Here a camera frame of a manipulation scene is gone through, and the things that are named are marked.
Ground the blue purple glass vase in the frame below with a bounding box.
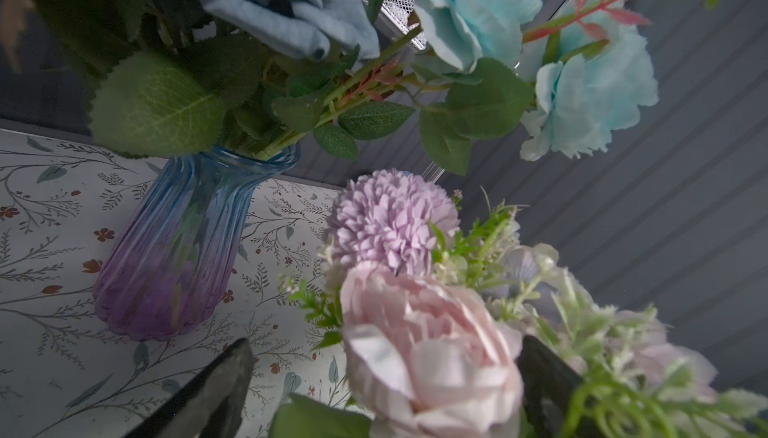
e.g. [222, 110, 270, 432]
[93, 145, 301, 341]

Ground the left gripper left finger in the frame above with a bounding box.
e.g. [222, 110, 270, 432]
[128, 338, 254, 437]

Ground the pink peach flower bunch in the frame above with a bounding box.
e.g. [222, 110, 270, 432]
[268, 170, 767, 437]

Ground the dusty blue rose bunch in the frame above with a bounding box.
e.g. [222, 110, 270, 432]
[1, 0, 379, 160]

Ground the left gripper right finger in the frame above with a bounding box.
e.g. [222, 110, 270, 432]
[517, 335, 604, 437]

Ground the floral patterned table mat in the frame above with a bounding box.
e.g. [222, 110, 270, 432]
[1, 131, 349, 437]

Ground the pale blue peony stem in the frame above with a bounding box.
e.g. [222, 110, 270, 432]
[257, 0, 742, 178]

